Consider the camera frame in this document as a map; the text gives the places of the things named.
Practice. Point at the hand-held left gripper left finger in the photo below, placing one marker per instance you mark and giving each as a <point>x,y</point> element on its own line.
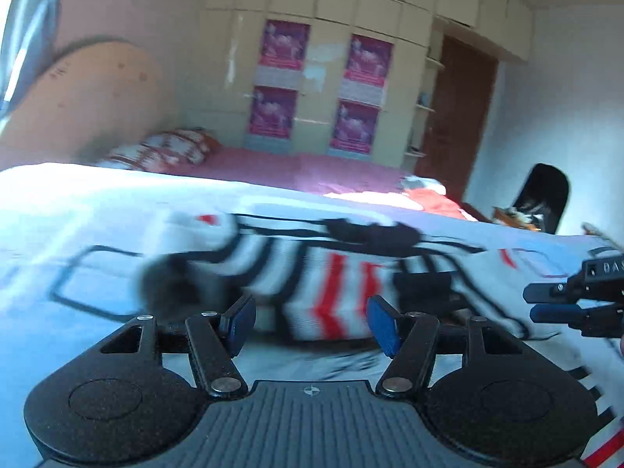
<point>239,326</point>

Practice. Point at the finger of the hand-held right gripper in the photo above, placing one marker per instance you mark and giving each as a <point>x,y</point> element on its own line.
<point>546,292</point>
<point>555,313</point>

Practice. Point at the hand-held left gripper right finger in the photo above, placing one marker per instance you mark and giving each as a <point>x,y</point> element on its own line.
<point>385,326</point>

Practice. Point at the black red striped white sweater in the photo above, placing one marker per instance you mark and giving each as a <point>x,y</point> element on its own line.
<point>302,282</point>

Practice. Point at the wooden side table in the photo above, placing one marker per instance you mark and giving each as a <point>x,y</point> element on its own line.
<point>512,217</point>

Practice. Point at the black chair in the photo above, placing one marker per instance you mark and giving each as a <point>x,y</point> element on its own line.
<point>546,190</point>

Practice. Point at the red orange cloth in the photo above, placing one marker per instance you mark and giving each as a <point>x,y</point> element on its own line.
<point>438,204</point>

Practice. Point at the zebra striped cloth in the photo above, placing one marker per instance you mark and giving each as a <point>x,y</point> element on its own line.
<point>421,183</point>

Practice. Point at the pink bed sheet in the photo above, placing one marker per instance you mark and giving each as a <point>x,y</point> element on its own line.
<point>292,165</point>

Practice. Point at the brown wooden door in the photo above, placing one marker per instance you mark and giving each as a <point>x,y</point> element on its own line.
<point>458,122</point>

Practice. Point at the red white patterned pillow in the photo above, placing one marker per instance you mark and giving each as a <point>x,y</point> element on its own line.
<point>165,148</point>

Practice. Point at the light blue patterned blanket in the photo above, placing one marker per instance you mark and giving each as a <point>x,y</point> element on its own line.
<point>73,204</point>

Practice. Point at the open corner shelf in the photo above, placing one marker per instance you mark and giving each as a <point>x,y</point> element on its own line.
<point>425,107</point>

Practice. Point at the beige padded headboard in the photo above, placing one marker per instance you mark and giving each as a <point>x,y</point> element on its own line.
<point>97,97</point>

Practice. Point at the cream wardrobe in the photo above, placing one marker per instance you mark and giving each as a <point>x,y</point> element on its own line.
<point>331,9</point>

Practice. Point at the grey curtain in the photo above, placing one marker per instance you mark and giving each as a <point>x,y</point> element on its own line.
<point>29,19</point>

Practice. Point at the pink wall poster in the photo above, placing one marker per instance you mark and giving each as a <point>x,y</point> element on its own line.
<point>368,61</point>
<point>284,46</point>
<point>272,112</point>
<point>355,126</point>

